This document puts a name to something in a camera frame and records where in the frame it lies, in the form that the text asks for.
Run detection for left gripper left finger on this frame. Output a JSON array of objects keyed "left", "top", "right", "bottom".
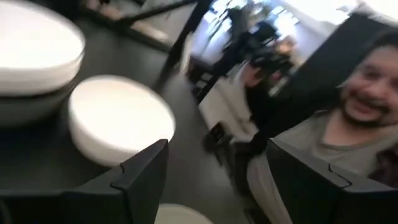
[{"left": 0, "top": 139, "right": 170, "bottom": 224}]

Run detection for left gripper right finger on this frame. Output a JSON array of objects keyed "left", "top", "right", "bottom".
[{"left": 266, "top": 138, "right": 398, "bottom": 224}]

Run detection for pale grey bowl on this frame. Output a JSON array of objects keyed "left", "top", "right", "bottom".
[{"left": 154, "top": 203, "right": 215, "bottom": 224}]

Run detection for white bowl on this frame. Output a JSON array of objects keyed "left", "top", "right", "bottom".
[
  {"left": 0, "top": 58, "right": 85, "bottom": 96},
  {"left": 67, "top": 74, "right": 177, "bottom": 167},
  {"left": 0, "top": 0, "right": 86, "bottom": 78}
]

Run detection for dark grey bowl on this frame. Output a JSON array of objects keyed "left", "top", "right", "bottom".
[{"left": 0, "top": 81, "right": 77, "bottom": 128}]

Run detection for person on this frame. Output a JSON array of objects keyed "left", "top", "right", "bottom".
[{"left": 273, "top": 29, "right": 398, "bottom": 189}]

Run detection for black aluminium table frame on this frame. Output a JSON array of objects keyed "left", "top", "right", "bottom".
[{"left": 77, "top": 0, "right": 218, "bottom": 103}]

